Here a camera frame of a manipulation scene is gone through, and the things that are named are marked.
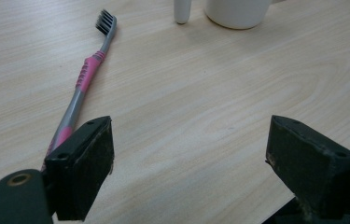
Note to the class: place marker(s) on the white cup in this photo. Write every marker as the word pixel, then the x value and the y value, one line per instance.
pixel 236 12

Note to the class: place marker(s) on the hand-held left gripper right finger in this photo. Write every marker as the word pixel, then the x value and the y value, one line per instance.
pixel 306 168

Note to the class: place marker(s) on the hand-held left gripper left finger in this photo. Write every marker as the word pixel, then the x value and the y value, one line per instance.
pixel 79 168

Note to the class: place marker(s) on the white rounded tube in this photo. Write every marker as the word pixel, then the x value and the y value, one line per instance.
pixel 182 11

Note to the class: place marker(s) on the pink and grey toothbrush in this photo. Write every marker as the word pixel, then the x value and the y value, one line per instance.
pixel 88 68

